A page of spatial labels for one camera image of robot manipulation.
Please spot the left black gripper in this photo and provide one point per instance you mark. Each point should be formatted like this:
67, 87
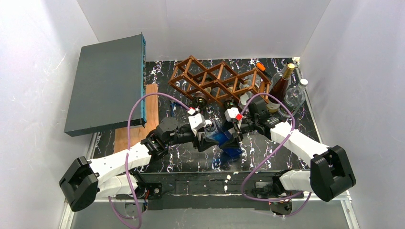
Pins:
200, 140

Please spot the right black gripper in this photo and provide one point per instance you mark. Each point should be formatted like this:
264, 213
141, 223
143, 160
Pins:
237, 132

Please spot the blue square glass bottle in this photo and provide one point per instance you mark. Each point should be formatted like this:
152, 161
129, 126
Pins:
224, 136

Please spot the dark bottle gold cap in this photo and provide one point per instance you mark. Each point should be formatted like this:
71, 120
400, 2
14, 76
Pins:
280, 89

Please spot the clear bottle white neck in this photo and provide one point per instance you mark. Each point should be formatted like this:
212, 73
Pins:
295, 96

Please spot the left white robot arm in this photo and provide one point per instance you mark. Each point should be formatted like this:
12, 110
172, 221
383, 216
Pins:
166, 134

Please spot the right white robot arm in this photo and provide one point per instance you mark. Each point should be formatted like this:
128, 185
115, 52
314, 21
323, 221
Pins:
330, 172

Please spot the dark bottle silver cap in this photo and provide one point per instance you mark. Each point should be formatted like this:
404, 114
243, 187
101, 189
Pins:
199, 100

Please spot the brown wooden wine rack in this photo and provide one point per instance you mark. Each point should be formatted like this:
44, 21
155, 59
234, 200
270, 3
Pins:
218, 83

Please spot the brown wooden board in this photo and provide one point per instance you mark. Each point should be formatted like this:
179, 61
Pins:
138, 133

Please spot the dark grey box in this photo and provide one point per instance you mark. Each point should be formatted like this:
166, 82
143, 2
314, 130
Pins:
109, 80

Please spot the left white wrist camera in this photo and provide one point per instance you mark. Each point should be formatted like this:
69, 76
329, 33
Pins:
196, 120

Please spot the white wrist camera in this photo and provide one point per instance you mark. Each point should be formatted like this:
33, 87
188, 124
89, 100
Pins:
233, 118
196, 120

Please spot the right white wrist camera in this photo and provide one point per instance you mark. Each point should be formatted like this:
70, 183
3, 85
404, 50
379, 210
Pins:
233, 118

